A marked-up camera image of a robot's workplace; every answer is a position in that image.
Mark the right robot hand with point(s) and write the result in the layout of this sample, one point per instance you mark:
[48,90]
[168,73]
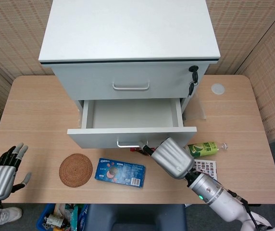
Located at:
[171,157]

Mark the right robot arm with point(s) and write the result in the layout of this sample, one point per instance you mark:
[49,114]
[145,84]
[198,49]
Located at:
[221,199]

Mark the blue bin of items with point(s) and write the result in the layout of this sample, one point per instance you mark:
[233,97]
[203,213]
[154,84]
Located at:
[46,219]

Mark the white drawer with keys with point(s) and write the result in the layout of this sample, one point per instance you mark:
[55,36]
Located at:
[130,80]

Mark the black keys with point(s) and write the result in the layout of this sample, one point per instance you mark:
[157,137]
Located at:
[194,72]

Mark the white drawer cabinet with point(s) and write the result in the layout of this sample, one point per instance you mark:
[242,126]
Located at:
[128,48]

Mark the green label drink bottle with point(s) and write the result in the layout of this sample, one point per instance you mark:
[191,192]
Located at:
[203,148]

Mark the cola bottle with red label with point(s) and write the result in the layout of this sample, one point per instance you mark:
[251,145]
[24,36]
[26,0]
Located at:
[137,150]

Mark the white box with picture grid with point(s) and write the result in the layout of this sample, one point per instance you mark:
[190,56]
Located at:
[206,167]

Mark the white sneaker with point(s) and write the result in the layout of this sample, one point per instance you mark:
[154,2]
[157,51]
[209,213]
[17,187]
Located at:
[10,214]

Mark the blue Oreo cookie box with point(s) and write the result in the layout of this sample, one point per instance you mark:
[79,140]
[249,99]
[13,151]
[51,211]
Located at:
[120,172]

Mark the dark blue chair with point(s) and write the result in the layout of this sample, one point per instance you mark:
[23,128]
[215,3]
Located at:
[137,217]

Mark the black hanging spare key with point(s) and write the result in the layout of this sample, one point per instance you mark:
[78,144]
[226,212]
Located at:
[191,88]

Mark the round woven rattan coaster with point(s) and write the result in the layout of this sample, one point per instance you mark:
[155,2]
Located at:
[75,169]

